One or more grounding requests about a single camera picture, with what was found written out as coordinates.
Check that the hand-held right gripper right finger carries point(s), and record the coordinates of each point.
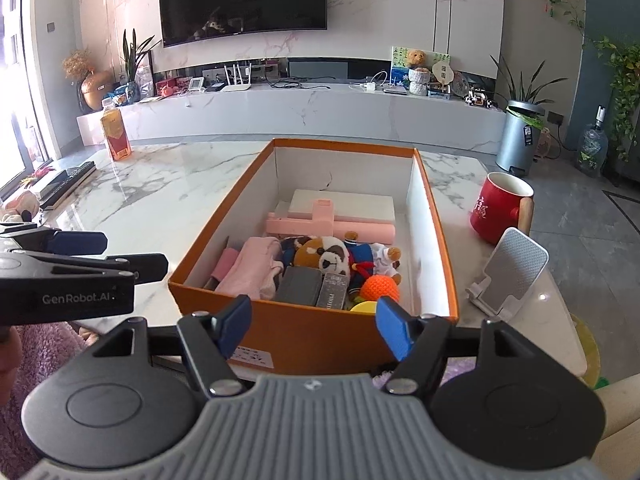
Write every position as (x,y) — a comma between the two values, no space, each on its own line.
(392,330)

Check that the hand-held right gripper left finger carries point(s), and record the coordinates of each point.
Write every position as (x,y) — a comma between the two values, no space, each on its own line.
(235,322)

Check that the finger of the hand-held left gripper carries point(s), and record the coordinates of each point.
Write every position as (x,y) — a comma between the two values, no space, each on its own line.
(80,242)
(145,267)

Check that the yellow round toy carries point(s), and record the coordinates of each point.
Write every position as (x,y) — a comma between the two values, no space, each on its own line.
(364,306)

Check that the orange crochet ball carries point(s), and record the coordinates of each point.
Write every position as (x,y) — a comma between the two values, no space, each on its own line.
(380,289)

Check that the pink printed pouch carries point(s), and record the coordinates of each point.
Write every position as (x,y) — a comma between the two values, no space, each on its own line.
(252,267)

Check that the small grey printed box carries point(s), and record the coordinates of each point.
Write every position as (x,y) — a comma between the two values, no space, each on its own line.
(332,290)

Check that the dark brown box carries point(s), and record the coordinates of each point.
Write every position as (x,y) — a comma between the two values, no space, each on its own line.
(299,285)

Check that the orange cardboard box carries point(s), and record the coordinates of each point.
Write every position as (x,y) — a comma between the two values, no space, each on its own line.
(310,325)

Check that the brown plush toy blue outfit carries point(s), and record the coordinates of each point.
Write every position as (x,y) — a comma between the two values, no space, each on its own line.
(325,255)

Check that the pink plastic toy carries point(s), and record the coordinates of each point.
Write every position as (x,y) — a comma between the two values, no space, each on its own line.
(320,225)

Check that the white rectangular box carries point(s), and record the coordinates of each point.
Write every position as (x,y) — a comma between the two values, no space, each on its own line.
(345,202)

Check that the person's left hand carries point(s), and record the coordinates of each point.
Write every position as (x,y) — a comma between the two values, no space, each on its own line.
(9,352)

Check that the black keyboard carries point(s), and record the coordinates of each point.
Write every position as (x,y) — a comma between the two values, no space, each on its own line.
(70,182)

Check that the purple fluffy blanket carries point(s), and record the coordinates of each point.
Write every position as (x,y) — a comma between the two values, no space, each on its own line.
(45,360)

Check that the pink plush toy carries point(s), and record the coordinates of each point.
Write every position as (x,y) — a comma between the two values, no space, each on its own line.
(20,206)

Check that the orange drink bottle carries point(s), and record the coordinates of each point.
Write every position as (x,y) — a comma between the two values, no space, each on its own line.
(116,132)

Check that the white phone stand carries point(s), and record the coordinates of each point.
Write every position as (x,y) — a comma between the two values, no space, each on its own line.
(515,270)

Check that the golden vase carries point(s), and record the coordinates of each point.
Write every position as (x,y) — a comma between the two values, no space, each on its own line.
(96,92)

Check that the dried flowers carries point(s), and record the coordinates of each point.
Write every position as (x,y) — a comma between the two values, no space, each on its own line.
(77,64)

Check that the snake plant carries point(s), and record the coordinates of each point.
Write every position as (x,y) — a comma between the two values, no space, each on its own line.
(132,60)

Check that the white router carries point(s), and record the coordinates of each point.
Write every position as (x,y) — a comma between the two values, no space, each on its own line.
(236,82)

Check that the white marble television cabinet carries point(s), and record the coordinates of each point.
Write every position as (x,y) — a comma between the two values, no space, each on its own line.
(310,110)

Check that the grey pedal trash can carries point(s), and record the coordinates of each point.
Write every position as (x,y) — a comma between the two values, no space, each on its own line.
(517,140)

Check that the black and white toy cars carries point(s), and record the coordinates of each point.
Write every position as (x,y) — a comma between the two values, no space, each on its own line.
(479,100)

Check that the white flower pot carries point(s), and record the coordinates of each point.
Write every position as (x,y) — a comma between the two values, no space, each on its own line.
(420,81)

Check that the wooden fan ornament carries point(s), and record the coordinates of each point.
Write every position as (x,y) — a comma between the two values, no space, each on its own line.
(443,77)

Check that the green and blue painting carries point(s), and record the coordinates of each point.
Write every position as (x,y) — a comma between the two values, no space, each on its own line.
(398,67)

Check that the clear water jug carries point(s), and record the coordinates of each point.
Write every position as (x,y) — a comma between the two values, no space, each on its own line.
(593,147)

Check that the small teddy bear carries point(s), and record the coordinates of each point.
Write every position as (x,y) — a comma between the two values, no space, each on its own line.
(416,59)

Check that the long-leaf potted plant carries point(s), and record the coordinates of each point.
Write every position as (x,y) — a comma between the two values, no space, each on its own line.
(525,85)

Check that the green vine plant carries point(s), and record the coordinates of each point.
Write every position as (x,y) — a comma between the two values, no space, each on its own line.
(625,85)

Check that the wall television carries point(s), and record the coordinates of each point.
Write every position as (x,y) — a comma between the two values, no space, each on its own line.
(242,0)

